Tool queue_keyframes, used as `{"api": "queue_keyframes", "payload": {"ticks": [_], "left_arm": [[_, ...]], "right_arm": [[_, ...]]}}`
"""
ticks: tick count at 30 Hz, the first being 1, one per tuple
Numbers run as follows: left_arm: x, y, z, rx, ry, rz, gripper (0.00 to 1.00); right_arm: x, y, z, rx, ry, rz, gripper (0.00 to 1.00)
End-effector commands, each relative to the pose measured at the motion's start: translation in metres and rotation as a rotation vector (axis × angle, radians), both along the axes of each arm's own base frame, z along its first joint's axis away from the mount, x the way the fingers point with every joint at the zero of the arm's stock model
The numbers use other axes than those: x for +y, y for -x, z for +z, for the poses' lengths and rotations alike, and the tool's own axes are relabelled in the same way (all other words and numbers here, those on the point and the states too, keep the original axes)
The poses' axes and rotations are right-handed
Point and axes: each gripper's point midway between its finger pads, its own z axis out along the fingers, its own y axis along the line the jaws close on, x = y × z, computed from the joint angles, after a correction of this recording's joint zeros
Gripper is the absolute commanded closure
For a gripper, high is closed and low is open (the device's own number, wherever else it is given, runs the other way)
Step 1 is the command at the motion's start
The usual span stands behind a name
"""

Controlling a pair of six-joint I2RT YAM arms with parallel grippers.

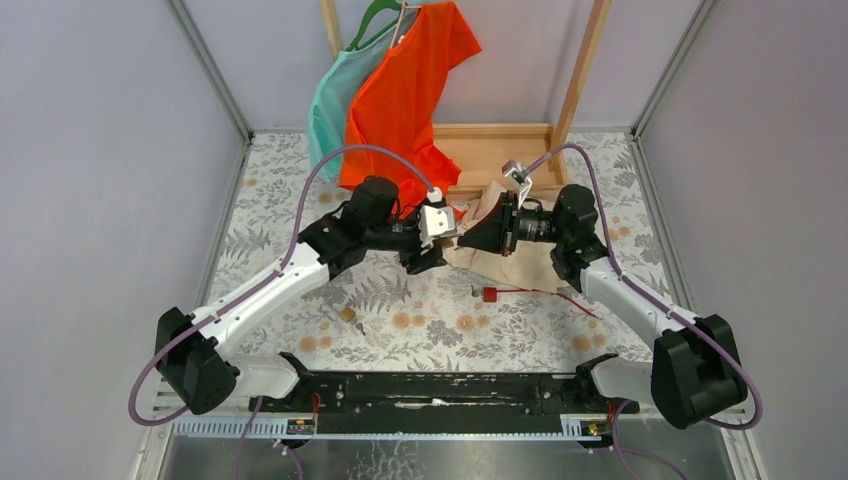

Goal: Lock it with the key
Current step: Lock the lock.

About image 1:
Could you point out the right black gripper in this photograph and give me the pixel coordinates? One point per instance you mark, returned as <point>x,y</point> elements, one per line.
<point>498,231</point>

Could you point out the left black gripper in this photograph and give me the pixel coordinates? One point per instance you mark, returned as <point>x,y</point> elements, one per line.
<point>414,263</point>

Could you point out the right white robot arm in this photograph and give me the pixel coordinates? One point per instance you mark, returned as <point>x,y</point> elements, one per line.
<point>693,373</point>

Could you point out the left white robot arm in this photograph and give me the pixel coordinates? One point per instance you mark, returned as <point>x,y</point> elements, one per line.
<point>197,354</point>

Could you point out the beige crumpled cloth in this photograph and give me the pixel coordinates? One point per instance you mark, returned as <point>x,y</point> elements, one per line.
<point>529,267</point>

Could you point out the wooden clothes rack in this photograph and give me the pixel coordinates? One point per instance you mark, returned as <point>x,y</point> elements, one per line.
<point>479,150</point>

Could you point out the orange t-shirt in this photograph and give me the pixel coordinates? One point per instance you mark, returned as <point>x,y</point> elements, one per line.
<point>395,106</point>

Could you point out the floral table mat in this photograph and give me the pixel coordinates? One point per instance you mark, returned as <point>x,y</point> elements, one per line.
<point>429,321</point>

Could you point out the teal t-shirt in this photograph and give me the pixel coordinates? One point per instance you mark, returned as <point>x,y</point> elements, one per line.
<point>334,94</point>

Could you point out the pink clothes hanger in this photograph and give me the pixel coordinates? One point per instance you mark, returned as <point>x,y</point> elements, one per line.
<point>398,23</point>

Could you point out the green clothes hanger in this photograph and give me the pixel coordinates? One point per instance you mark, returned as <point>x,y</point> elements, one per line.
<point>371,12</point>

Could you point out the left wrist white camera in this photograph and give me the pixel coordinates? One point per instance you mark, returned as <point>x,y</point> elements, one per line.
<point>436,223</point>

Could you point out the wrist white camera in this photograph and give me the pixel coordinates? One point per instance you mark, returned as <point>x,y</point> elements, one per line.
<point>436,223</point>
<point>520,178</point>

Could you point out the red tag with cord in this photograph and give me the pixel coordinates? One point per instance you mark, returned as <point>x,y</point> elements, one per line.
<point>490,294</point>

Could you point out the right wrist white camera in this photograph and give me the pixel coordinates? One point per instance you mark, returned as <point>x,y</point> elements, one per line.
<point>520,178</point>

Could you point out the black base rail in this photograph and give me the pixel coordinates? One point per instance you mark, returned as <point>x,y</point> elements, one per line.
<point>397,403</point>

